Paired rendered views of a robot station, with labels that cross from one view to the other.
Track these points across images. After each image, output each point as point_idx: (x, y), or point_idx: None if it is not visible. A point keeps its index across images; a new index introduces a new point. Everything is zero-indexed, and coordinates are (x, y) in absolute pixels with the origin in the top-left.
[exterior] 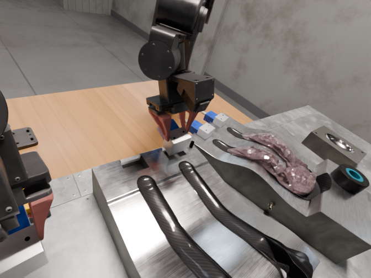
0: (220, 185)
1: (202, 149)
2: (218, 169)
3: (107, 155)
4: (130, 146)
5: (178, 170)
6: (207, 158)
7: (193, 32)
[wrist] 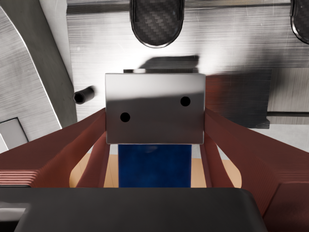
0: None
1: (45, 90)
2: (32, 20)
3: None
4: (206, 186)
5: (191, 19)
6: (45, 64)
7: None
